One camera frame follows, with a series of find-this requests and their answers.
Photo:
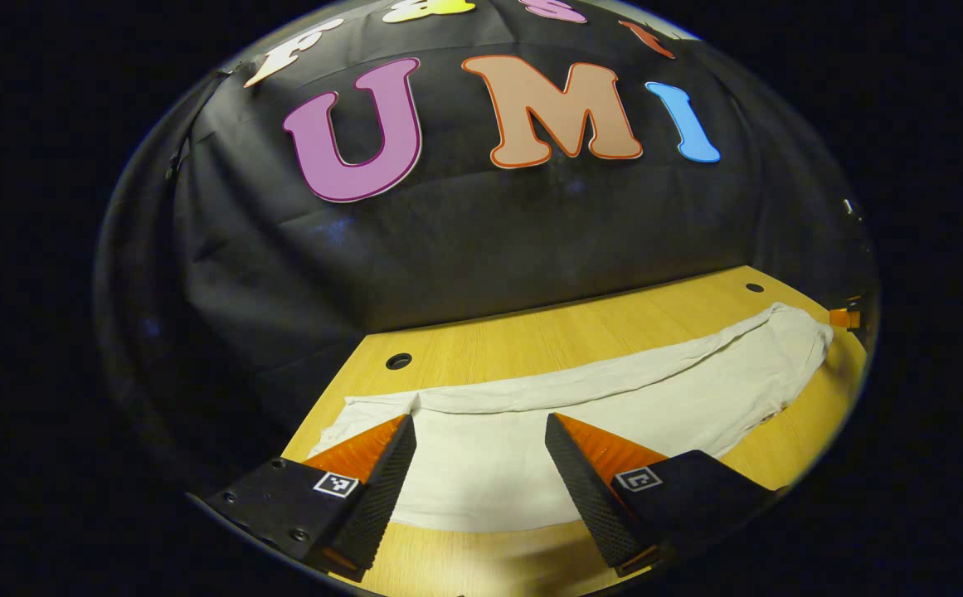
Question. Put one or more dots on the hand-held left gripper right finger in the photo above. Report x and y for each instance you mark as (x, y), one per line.
(593, 506)

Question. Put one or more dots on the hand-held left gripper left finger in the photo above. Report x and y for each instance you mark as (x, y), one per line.
(377, 506)

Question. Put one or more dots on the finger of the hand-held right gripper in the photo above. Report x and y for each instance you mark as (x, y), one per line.
(843, 318)

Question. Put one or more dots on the black backdrop cloth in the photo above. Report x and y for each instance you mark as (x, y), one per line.
(448, 240)

